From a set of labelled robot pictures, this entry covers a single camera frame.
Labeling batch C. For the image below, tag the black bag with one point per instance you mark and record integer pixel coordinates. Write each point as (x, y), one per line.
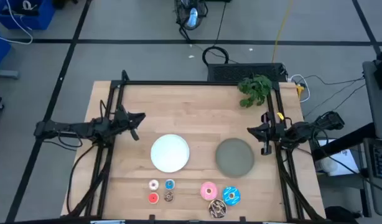
(341, 214)

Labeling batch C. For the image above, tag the grey desk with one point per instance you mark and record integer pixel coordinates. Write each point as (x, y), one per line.
(377, 105)

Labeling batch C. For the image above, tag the white paper sheet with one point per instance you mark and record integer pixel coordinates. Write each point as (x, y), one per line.
(346, 158)

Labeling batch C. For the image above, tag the white round plate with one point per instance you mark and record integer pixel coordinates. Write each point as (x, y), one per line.
(170, 153)

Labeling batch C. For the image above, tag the black computer tower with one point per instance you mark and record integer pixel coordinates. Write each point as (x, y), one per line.
(240, 72)

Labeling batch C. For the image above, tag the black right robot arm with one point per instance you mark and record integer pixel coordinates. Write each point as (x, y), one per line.
(312, 126)

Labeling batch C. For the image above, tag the large chocolate donut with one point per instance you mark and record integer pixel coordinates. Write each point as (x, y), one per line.
(212, 209)

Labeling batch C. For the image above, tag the large blue donut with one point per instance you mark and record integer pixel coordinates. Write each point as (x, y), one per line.
(226, 196)

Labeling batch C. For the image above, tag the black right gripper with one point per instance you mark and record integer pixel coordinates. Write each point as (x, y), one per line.
(272, 129)

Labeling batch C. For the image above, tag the large pink donut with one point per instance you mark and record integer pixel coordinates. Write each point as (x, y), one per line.
(204, 191)

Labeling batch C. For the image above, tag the small chocolate sprinkle donut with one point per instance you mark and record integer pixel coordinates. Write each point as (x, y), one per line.
(166, 196)

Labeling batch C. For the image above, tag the small white pink donut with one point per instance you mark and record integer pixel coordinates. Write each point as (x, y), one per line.
(151, 185)

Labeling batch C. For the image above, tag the green potted plant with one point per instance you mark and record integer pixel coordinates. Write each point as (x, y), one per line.
(255, 88)

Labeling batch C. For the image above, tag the small blue donut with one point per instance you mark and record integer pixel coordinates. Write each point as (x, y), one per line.
(167, 184)

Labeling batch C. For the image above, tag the black metal table frame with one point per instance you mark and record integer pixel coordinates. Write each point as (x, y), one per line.
(194, 83)

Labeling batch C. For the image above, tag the small red donut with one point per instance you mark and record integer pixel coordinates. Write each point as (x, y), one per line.
(150, 198)

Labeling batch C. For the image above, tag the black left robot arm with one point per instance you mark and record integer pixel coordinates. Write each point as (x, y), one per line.
(69, 127)

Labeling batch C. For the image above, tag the yellow tape piece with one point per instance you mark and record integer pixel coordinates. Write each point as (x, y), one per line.
(280, 116)

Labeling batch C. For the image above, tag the grey round plate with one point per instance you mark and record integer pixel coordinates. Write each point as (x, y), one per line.
(234, 157)

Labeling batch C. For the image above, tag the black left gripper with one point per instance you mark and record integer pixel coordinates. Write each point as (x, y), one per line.
(122, 119)

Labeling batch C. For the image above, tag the yellow plug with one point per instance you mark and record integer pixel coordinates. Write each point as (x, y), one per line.
(300, 89)

